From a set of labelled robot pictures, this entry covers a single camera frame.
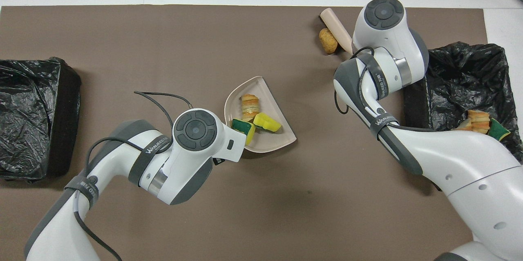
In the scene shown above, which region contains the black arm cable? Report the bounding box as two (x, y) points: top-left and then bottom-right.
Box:
(334, 47), (389, 131)
(74, 91), (194, 261)

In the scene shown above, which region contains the small yellow green sponge piece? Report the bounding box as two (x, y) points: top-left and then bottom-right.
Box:
(486, 118), (511, 142)

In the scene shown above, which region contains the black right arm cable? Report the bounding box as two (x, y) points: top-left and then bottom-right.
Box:
(334, 47), (389, 131)

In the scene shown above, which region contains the beige plastic dustpan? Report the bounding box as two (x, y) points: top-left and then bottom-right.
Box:
(224, 76), (297, 154)

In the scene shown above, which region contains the beige hand brush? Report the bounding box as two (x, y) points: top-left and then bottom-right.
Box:
(318, 8), (354, 54)

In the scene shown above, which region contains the brown table mat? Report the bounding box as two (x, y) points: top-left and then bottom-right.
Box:
(0, 5), (513, 261)

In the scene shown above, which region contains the bin with black bag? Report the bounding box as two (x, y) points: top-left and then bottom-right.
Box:
(405, 41), (523, 163)
(0, 57), (82, 183)

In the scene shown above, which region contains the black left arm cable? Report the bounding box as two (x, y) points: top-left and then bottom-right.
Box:
(74, 91), (194, 261)

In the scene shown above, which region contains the brown bread roll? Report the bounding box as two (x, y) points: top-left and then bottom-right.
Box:
(319, 28), (339, 55)

